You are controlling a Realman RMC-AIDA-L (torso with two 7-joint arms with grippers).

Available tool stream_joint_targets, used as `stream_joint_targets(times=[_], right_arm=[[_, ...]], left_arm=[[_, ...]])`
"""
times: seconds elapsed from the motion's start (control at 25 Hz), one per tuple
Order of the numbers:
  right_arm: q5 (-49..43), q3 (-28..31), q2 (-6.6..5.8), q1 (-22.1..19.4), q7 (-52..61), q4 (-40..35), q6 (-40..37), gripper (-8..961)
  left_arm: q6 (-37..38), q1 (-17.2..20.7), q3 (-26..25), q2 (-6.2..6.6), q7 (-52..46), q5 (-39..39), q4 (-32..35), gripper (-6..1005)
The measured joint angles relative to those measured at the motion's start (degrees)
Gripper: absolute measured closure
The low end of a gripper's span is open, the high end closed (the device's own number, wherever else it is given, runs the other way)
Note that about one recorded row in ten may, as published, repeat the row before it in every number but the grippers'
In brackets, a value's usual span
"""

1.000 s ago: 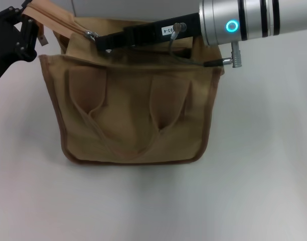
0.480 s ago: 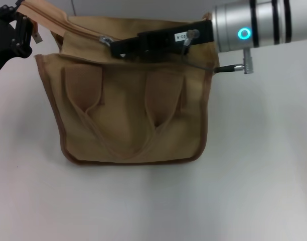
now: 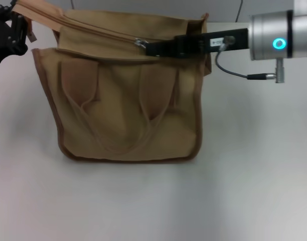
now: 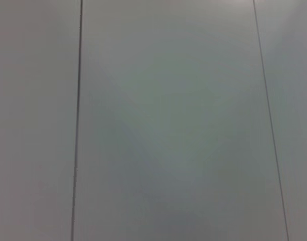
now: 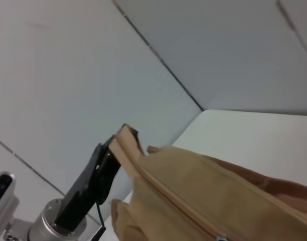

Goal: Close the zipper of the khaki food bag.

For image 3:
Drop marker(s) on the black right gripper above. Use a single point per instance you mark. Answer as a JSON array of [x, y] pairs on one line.
[[213, 45]]

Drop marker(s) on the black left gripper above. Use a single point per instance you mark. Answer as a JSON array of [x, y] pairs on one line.
[[1, 42]]

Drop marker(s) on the silver metal zipper pull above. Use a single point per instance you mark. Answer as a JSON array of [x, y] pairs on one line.
[[140, 42]]

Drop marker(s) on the khaki canvas food bag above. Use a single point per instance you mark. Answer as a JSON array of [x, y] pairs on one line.
[[123, 100]]

